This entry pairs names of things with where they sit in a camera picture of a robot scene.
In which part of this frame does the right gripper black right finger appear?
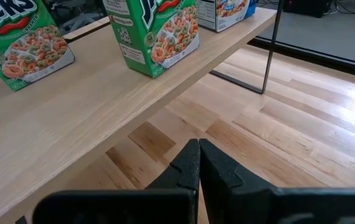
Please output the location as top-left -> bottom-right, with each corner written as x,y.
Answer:
199,139 -> 355,224

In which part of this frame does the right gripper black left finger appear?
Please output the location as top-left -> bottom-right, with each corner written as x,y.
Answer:
32,139 -> 201,224

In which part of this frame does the green Apple Jacks cereal box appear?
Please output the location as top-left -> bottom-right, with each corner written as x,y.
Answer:
102,0 -> 201,78
0,0 -> 75,93

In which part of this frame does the blue Rice Krispies cereal box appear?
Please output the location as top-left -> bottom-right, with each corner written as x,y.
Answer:
195,0 -> 257,34

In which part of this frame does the black equipment box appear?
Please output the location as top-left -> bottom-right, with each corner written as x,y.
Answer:
282,0 -> 334,19

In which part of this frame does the wooden shelf with black frame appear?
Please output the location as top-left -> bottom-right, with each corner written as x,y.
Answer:
0,0 -> 286,224

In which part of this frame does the black metal table frame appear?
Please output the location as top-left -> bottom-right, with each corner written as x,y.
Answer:
252,36 -> 355,82

